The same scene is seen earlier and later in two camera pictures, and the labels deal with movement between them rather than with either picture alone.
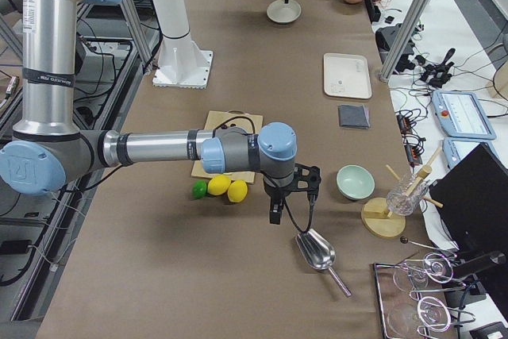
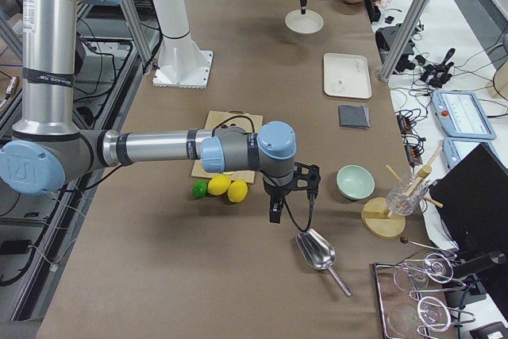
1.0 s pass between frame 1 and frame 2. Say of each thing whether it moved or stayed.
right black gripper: stayed
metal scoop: stayed
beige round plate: moved
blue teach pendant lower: stayed
